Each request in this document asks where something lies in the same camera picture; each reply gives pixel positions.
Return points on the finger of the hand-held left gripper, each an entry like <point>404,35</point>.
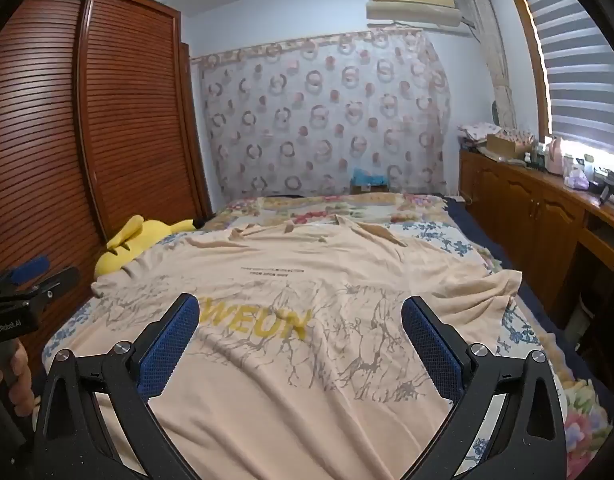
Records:
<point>32,265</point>
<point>54,282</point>

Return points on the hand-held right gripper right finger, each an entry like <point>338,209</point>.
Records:
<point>432,345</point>

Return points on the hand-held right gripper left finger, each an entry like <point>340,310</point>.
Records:
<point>169,345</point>

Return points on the beige printed t-shirt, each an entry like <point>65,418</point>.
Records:
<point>307,360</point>

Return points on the person's left hand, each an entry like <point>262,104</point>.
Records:
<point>21,377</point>

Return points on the yellow plush toy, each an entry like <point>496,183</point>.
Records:
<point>132,247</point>

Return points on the floral bed blanket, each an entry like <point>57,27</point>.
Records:
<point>437,220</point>

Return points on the wooden slatted wardrobe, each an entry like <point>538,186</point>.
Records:
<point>87,135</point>

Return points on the wooden sideboard cabinet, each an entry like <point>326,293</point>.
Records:
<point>532,220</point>

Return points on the teal box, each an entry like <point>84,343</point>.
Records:
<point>369,180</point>

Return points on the cardboard box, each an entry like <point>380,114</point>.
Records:
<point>504,146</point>

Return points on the folded floral cloth stack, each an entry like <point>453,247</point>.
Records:
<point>477,132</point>

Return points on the pink bottle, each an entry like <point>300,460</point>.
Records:
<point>556,156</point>

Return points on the striped window blind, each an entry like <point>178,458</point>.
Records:
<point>582,60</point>

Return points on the white air conditioner pipe cover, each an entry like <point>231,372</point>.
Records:
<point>473,2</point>

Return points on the wall air conditioner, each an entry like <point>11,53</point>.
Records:
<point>412,2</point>

